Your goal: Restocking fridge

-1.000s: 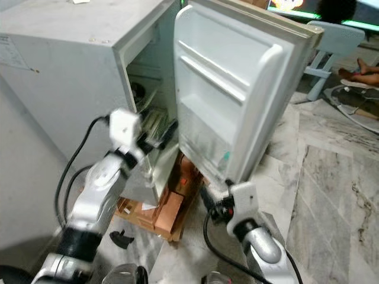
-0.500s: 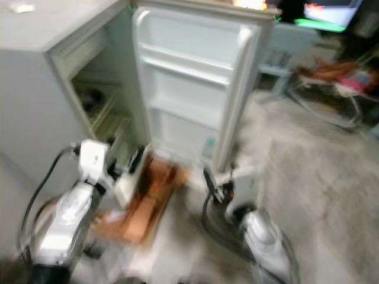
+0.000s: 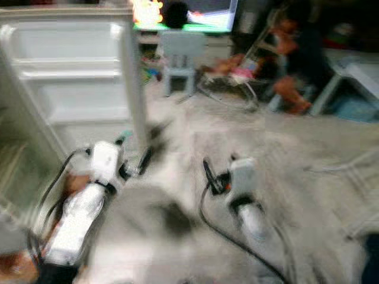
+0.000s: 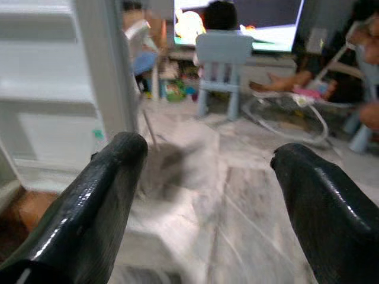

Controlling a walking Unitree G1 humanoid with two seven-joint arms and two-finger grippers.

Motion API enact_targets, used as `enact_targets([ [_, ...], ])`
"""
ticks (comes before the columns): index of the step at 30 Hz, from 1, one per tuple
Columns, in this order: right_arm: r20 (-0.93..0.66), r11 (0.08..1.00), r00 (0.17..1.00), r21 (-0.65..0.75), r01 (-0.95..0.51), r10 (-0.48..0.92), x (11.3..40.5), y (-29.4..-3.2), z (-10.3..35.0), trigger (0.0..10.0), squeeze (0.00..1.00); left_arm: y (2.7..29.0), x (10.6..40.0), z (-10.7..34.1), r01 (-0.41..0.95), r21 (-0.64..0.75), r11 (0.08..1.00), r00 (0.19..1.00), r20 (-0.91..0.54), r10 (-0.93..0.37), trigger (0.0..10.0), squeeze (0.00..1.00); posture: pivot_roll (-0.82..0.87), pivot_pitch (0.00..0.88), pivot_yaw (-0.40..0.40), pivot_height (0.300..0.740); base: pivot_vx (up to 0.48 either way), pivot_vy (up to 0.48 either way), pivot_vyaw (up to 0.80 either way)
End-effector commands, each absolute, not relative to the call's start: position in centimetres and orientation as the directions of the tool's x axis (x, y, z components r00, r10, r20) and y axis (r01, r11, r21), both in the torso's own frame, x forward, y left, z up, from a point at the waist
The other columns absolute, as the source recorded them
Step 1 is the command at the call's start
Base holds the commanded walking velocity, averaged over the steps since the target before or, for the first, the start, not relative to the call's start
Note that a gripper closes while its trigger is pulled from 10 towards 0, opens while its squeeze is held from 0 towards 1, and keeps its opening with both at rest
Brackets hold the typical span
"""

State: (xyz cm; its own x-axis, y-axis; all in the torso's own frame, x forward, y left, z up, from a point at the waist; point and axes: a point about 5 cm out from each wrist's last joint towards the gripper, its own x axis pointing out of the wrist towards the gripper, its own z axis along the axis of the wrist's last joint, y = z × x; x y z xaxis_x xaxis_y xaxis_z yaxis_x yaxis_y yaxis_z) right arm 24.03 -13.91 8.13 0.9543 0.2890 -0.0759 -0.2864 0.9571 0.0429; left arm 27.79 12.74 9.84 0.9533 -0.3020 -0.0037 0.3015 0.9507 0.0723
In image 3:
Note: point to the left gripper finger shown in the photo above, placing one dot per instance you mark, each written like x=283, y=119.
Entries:
x=145, y=160

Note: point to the white open fridge body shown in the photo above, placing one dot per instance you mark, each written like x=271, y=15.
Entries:
x=18, y=160

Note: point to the white fridge door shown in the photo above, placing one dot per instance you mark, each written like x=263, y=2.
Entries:
x=71, y=47

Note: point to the baby bouncer with pink seat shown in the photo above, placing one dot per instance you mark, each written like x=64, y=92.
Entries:
x=240, y=74

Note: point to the small light blue chair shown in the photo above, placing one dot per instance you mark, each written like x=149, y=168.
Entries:
x=180, y=50

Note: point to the seated person in dark shirt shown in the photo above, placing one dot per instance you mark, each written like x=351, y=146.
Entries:
x=308, y=53

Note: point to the blue storage box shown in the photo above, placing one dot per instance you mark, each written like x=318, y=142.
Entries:
x=352, y=109

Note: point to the switched-on television screen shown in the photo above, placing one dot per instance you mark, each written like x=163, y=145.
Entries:
x=213, y=21

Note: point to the dark-haired child head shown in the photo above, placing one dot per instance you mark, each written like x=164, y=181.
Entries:
x=177, y=15

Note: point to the low white table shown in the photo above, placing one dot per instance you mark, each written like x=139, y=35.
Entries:
x=361, y=74

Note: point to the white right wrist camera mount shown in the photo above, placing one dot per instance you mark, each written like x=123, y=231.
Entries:
x=243, y=176

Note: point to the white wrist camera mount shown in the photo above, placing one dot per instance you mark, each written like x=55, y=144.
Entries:
x=106, y=163
x=243, y=176

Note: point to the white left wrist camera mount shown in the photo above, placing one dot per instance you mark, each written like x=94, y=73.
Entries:
x=106, y=163

